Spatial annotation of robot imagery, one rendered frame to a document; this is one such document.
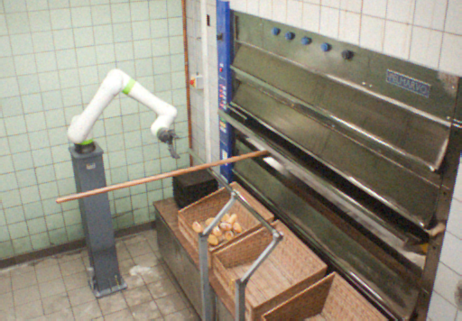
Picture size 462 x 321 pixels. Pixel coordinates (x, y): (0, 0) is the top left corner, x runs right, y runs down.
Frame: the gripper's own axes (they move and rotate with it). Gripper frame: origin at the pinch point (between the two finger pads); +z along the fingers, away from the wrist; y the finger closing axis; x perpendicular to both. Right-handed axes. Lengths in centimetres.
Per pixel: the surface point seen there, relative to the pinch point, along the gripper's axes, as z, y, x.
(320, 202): 76, 15, -55
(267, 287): 64, 74, -29
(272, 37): 19, -66, -57
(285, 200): 41, 32, -55
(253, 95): -5, -24, -57
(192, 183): -36, 48, -23
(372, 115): 109, -47, -56
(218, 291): 53, 75, -2
